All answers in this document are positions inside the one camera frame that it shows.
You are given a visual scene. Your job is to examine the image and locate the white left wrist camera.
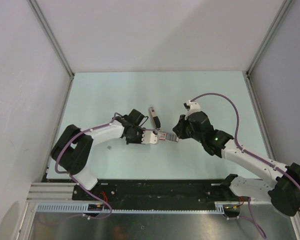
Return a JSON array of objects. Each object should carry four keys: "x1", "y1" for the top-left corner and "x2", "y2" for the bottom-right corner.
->
[{"x1": 141, "y1": 131, "x2": 159, "y2": 145}]

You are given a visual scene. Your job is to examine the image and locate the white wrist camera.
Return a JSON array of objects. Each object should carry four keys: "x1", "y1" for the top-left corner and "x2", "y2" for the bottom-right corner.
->
[
  {"x1": 183, "y1": 100, "x2": 201, "y2": 120},
  {"x1": 141, "y1": 131, "x2": 159, "y2": 145}
]

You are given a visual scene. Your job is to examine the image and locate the aluminium frame rail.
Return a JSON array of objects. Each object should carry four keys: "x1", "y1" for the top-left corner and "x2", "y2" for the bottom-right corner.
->
[{"x1": 26, "y1": 182, "x2": 298, "y2": 203}]

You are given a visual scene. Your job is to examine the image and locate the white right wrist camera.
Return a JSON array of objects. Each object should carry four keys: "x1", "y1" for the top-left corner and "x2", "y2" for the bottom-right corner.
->
[{"x1": 183, "y1": 100, "x2": 201, "y2": 120}]

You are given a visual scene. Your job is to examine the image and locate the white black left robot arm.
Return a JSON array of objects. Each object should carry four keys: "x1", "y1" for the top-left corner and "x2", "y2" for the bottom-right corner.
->
[{"x1": 50, "y1": 109, "x2": 158, "y2": 200}]

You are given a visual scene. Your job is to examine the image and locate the grey slotted cable duct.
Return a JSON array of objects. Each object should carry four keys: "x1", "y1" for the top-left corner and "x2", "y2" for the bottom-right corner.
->
[{"x1": 34, "y1": 201, "x2": 241, "y2": 215}]

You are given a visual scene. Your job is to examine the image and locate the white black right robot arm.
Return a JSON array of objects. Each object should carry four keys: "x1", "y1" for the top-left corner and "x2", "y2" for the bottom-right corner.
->
[{"x1": 172, "y1": 111, "x2": 300, "y2": 217}]

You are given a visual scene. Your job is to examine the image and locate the red white staple box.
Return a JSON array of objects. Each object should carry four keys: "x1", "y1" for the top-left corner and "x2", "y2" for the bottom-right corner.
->
[{"x1": 157, "y1": 132, "x2": 179, "y2": 143}]

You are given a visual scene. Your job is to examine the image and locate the beige and black stapler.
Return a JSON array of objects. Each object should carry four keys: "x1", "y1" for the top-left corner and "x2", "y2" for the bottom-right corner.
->
[{"x1": 149, "y1": 107, "x2": 161, "y2": 131}]

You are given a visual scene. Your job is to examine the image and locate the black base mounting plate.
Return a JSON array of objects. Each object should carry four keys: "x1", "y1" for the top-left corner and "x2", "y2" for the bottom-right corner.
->
[{"x1": 72, "y1": 179, "x2": 247, "y2": 203}]

